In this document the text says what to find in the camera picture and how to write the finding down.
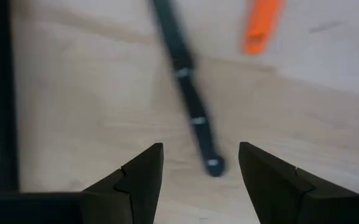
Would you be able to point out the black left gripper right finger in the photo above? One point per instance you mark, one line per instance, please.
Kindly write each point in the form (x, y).
(278, 193)

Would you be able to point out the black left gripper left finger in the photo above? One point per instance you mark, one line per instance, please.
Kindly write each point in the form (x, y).
(138, 186)

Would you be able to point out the small black block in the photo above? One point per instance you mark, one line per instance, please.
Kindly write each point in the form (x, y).
(191, 99)

